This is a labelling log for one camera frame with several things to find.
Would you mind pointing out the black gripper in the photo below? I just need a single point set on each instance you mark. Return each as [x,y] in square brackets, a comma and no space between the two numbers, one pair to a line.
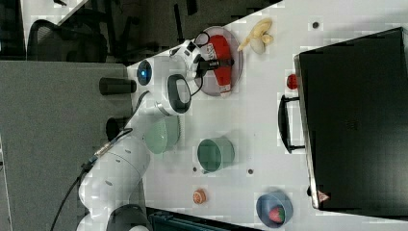
[204,66]

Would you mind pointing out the black cylinder post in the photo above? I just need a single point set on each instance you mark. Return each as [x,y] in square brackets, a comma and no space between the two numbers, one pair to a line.
[110,86]

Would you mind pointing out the green perforated colander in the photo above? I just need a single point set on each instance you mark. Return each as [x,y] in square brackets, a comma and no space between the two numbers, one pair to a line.
[163,134]

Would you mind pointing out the green cup with handle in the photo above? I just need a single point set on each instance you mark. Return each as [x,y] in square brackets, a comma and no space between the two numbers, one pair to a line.
[215,154]

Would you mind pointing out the blue bowl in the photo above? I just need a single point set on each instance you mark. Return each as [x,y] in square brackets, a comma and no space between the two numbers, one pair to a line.
[268,201]

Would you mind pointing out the grey round plate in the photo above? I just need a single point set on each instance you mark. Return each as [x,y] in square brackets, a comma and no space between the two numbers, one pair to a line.
[208,83]

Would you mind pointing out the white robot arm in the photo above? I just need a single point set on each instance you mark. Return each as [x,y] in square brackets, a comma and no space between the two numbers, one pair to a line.
[113,172]

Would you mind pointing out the plush peeled banana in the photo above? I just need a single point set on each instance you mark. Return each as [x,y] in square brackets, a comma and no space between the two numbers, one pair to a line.
[258,38]

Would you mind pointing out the plush strawberry on table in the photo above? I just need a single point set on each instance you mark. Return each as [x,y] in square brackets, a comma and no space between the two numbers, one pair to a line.
[292,82]

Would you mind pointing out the silver toaster oven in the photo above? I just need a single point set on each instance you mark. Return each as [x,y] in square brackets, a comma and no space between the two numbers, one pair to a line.
[353,100]

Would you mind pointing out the plush orange slice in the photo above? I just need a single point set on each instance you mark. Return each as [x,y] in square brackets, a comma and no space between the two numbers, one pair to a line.
[199,196]

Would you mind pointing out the black office chair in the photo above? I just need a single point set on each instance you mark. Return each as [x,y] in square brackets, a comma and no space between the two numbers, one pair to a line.
[74,41]

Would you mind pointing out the red plush ketchup bottle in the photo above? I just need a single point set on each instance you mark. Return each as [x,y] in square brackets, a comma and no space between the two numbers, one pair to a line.
[219,51]

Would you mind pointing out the plush strawberry in bowl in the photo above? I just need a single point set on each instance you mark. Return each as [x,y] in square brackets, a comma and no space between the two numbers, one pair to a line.
[277,214]

